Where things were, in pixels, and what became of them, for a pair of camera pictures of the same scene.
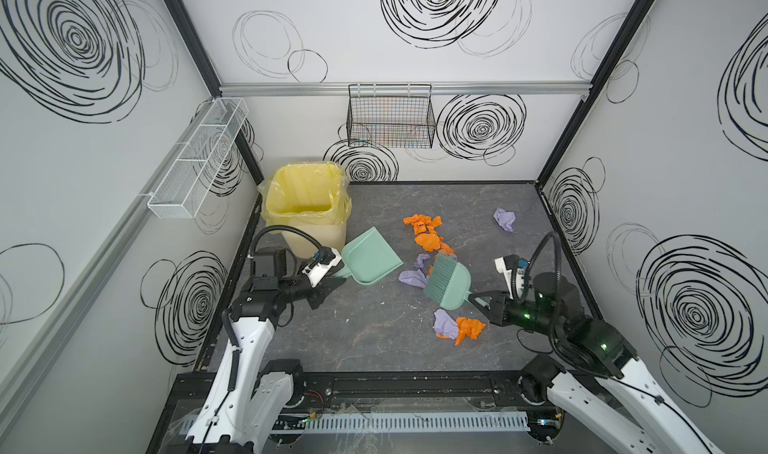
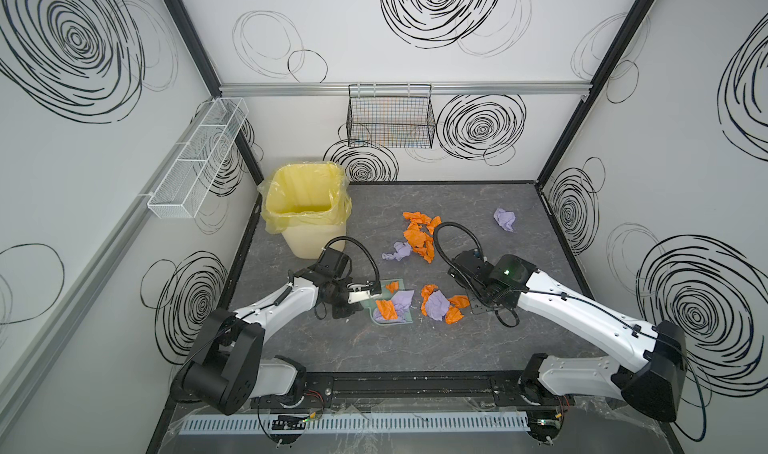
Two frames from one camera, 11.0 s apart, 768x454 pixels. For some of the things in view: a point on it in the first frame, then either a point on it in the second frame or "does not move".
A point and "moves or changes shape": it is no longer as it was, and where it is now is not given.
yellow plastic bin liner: (302, 194) does not move
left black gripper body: (321, 288) to (347, 295)
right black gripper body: (496, 308) to (466, 273)
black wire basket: (390, 116) does not move
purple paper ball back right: (505, 218) does not move
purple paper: (413, 277) to (402, 251)
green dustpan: (368, 257) to (388, 288)
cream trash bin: (330, 235) does not move
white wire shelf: (184, 186) does not move
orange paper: (467, 328) to (453, 312)
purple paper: (444, 324) to (437, 305)
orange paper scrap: (430, 241) moves or changes shape
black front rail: (379, 388) does not move
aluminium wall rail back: (435, 86) does not move
